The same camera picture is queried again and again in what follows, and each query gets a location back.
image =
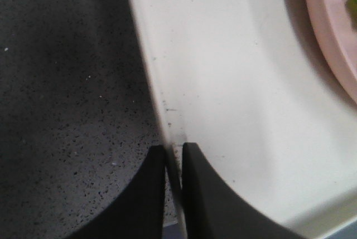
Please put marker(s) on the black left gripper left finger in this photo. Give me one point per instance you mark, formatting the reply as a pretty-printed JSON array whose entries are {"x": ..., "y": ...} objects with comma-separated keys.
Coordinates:
[{"x": 138, "y": 211}]

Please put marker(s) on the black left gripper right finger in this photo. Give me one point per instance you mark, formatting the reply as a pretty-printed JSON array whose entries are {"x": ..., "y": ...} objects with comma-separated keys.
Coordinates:
[{"x": 213, "y": 210}]

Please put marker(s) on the cream bear serving tray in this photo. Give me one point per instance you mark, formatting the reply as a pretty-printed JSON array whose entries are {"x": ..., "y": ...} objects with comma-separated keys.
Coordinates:
[{"x": 246, "y": 81}]

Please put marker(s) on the pink round plate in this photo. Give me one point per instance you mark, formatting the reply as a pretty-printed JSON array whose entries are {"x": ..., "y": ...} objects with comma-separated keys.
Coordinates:
[{"x": 335, "y": 32}]

